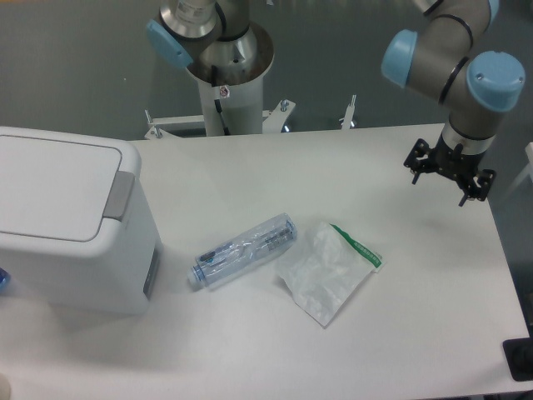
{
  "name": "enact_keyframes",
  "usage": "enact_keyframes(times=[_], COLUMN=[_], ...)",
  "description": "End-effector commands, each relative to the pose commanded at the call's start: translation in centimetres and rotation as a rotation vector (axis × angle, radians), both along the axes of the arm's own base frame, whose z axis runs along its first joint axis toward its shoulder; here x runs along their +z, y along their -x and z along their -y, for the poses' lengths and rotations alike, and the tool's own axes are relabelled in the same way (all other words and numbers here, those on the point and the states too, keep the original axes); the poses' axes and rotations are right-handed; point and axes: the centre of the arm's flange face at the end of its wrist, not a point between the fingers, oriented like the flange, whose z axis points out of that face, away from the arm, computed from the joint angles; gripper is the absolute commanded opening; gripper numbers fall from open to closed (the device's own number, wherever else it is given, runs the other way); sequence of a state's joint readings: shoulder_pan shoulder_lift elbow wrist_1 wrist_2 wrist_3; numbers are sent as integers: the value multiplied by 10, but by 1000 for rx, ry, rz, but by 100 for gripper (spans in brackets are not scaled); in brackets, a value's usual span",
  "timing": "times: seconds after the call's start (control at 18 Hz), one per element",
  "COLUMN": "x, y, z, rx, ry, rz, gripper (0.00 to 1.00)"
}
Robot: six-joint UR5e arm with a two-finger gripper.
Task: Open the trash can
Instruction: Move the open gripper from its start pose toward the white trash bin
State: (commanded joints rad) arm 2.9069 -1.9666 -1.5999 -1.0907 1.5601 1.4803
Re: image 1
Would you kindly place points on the clear plastic bag green strip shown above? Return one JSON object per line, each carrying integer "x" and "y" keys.
{"x": 324, "y": 268}

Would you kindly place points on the blue object behind trash can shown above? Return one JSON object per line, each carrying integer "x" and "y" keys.
{"x": 4, "y": 280}

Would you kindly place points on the white object at right edge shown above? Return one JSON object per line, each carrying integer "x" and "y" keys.
{"x": 524, "y": 174}

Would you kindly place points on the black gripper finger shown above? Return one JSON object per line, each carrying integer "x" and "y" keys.
{"x": 419, "y": 160}
{"x": 476, "y": 186}

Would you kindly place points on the white metal base frame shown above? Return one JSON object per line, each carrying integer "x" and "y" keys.
{"x": 274, "y": 121}

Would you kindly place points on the clear crushed plastic bottle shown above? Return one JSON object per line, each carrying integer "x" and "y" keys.
{"x": 248, "y": 250}

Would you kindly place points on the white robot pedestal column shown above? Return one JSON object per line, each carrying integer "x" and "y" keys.
{"x": 232, "y": 109}

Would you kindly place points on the white trash can lid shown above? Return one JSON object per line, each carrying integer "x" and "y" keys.
{"x": 54, "y": 189}

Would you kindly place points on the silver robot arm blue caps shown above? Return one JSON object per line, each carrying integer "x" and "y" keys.
{"x": 477, "y": 91}

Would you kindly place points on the black device at table edge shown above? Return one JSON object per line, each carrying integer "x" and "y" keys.
{"x": 518, "y": 354}

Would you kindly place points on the white plastic trash can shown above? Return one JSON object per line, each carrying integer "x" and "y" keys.
{"x": 114, "y": 271}

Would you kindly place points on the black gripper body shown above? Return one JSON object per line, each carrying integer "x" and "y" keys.
{"x": 453, "y": 165}

